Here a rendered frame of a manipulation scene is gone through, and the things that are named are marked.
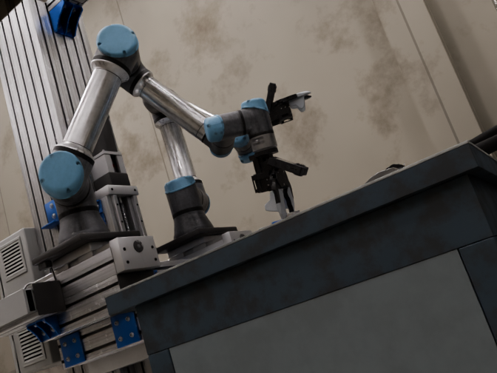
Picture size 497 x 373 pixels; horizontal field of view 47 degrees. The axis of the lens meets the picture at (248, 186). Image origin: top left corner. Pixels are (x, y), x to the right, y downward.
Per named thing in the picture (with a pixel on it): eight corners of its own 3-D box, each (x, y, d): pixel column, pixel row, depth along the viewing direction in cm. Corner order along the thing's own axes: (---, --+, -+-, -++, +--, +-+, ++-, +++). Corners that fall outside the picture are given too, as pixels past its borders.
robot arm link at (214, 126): (208, 152, 173) (243, 143, 175) (210, 138, 162) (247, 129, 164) (202, 128, 175) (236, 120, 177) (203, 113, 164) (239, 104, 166)
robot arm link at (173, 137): (177, 219, 217) (140, 91, 230) (188, 224, 232) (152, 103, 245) (206, 208, 216) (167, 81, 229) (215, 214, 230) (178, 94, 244)
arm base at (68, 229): (48, 254, 165) (41, 222, 167) (90, 251, 177) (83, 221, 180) (81, 236, 157) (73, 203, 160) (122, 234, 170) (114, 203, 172)
